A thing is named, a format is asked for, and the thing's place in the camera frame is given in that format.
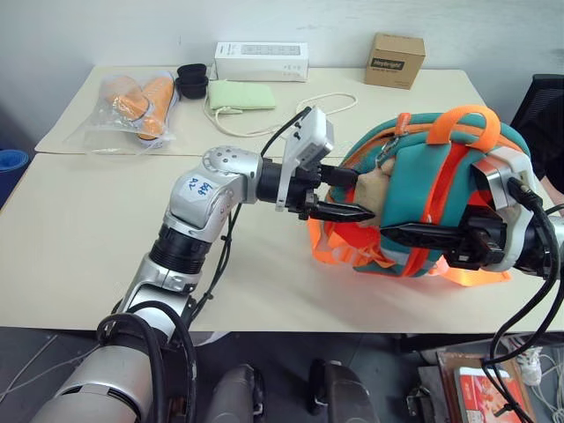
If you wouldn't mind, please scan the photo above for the long white printed box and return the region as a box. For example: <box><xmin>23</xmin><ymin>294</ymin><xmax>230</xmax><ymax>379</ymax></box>
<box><xmin>213</xmin><ymin>41</ymin><xmax>309</xmax><ymax>84</ymax></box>

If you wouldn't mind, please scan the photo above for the clear plastic bag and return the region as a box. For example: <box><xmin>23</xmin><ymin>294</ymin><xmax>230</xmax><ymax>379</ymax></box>
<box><xmin>64</xmin><ymin>69</ymin><xmax>182</xmax><ymax>156</ymax></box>

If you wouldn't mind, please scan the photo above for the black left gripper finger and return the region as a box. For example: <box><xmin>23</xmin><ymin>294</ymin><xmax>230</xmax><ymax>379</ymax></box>
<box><xmin>308</xmin><ymin>201</ymin><xmax>376</xmax><ymax>225</ymax></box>
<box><xmin>320</xmin><ymin>164</ymin><xmax>360</xmax><ymax>188</ymax></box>

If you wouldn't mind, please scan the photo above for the black round cup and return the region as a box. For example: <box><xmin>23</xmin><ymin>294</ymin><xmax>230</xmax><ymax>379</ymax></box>
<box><xmin>176</xmin><ymin>63</ymin><xmax>208</xmax><ymax>81</ymax></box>
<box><xmin>175</xmin><ymin>75</ymin><xmax>210</xmax><ymax>100</ymax></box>

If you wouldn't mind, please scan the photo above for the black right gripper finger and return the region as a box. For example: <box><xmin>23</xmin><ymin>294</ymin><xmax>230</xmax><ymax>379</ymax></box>
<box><xmin>379</xmin><ymin>221</ymin><xmax>464</xmax><ymax>252</ymax></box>

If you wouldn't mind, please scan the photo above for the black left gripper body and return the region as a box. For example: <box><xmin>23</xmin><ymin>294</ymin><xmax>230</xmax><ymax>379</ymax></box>
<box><xmin>286</xmin><ymin>162</ymin><xmax>326</xmax><ymax>221</ymax></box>

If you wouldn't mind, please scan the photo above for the brown cardboard box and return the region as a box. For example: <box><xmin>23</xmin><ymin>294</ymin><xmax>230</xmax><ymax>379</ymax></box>
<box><xmin>363</xmin><ymin>32</ymin><xmax>427</xmax><ymax>91</ymax></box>

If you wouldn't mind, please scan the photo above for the dark rounded shape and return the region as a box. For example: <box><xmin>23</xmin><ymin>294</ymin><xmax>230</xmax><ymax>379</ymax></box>
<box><xmin>307</xmin><ymin>358</ymin><xmax>376</xmax><ymax>423</ymax></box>

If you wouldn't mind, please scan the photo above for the person in black clothing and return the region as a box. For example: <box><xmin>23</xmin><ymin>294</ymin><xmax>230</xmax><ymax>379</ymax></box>
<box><xmin>526</xmin><ymin>126</ymin><xmax>564</xmax><ymax>208</ymax></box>

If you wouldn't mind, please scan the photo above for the beige item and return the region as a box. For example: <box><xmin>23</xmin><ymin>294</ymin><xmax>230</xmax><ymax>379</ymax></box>
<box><xmin>354</xmin><ymin>160</ymin><xmax>395</xmax><ymax>229</ymax></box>

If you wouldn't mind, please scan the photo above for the red printed book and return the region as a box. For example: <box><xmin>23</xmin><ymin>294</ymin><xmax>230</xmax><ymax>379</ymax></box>
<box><xmin>453</xmin><ymin>363</ymin><xmax>537</xmax><ymax>423</ymax></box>

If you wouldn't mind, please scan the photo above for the white floor cable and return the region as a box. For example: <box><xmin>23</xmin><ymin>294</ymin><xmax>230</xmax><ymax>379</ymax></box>
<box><xmin>538</xmin><ymin>351</ymin><xmax>564</xmax><ymax>423</ymax></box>

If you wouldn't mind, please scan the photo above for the green cloth pouch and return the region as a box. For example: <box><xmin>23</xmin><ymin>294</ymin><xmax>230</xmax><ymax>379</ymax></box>
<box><xmin>206</xmin><ymin>78</ymin><xmax>278</xmax><ymax>114</ymax></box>

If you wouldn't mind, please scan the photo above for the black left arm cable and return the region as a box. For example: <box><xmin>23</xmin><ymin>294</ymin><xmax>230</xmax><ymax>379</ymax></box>
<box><xmin>94</xmin><ymin>107</ymin><xmax>310</xmax><ymax>423</ymax></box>

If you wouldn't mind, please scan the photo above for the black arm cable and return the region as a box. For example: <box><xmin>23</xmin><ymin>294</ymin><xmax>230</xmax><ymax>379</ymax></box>
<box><xmin>94</xmin><ymin>107</ymin><xmax>310</xmax><ymax>423</ymax></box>
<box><xmin>481</xmin><ymin>174</ymin><xmax>564</xmax><ymax>423</ymax></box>

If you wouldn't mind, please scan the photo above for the white cord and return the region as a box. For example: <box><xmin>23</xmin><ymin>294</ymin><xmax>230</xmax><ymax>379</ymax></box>
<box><xmin>203</xmin><ymin>92</ymin><xmax>359</xmax><ymax>138</ymax></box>

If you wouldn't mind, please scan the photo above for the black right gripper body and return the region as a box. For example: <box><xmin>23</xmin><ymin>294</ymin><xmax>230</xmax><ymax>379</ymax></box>
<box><xmin>445</xmin><ymin>205</ymin><xmax>508</xmax><ymax>271</ymax></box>

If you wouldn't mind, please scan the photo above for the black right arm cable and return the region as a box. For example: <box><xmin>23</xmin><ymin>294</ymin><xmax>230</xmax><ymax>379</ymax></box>
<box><xmin>481</xmin><ymin>174</ymin><xmax>564</xmax><ymax>423</ymax></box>

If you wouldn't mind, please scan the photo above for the orange rolled item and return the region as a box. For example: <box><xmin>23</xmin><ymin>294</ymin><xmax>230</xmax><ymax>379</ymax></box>
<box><xmin>110</xmin><ymin>76</ymin><xmax>152</xmax><ymax>123</ymax></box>
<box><xmin>137</xmin><ymin>76</ymin><xmax>176</xmax><ymax>143</ymax></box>

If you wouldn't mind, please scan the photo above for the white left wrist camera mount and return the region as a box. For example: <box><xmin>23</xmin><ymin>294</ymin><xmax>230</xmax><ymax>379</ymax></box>
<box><xmin>274</xmin><ymin>107</ymin><xmax>337</xmax><ymax>213</ymax></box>

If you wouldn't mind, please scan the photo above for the black mesh chair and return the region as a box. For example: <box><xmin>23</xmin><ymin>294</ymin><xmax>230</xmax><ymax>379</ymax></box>
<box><xmin>509</xmin><ymin>73</ymin><xmax>564</xmax><ymax>134</ymax></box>

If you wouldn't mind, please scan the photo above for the brown open carton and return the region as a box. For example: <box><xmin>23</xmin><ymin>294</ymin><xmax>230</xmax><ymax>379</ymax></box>
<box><xmin>434</xmin><ymin>346</ymin><xmax>538</xmax><ymax>423</ymax></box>

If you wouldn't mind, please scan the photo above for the blue object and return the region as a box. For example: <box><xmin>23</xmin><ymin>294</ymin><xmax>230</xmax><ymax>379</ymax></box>
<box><xmin>0</xmin><ymin>148</ymin><xmax>35</xmax><ymax>209</ymax></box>

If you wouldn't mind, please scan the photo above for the orange and teal backpack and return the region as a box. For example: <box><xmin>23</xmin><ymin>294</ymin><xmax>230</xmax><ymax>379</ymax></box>
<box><xmin>307</xmin><ymin>104</ymin><xmax>533</xmax><ymax>288</ymax></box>

